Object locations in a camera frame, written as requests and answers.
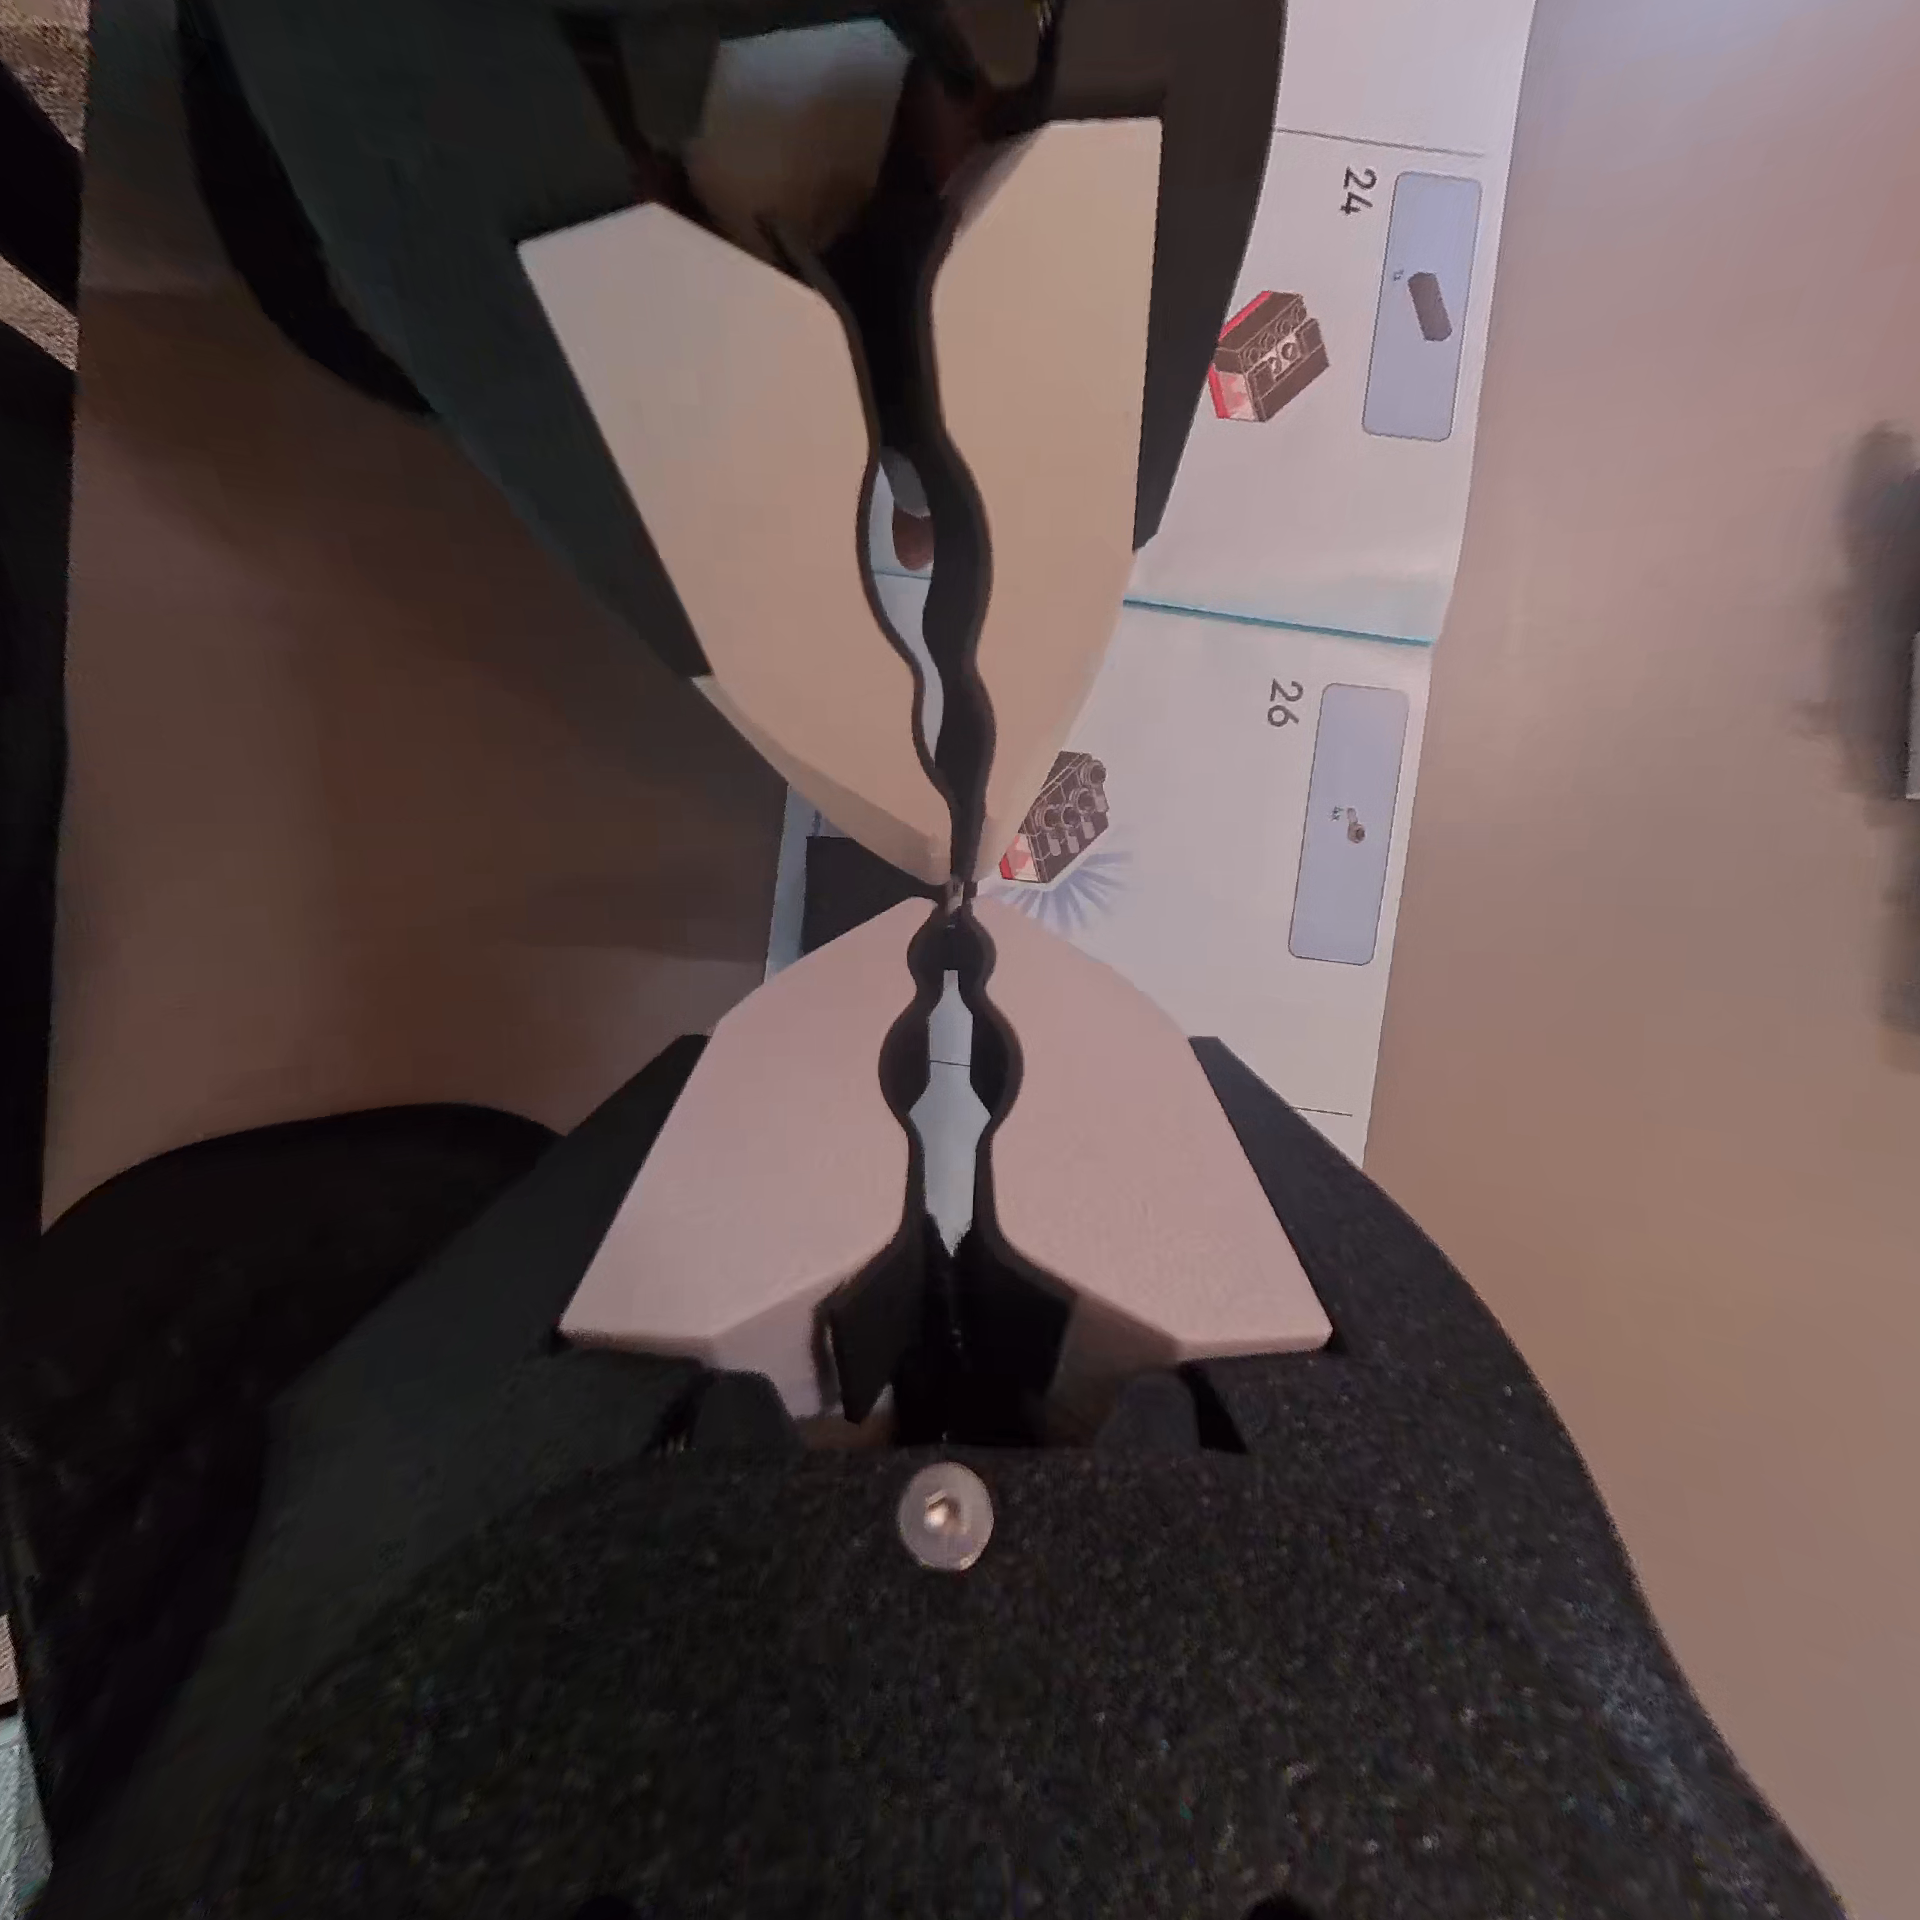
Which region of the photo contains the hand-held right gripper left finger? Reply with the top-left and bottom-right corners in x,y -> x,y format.
559,900 -> 942,1449

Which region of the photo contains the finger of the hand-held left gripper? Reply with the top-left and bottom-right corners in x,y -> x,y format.
514,199 -> 969,885
914,115 -> 1169,893

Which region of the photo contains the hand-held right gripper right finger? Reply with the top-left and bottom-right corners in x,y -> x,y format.
959,897 -> 1334,1446

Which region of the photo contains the black toy brick block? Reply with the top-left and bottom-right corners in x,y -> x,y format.
804,837 -> 941,967

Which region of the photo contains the black mesh cushion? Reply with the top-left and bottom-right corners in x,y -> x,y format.
0,1102 -> 559,1920
176,0 -> 451,426

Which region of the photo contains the step-page instruction booklet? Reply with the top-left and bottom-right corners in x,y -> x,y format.
766,0 -> 1535,1163

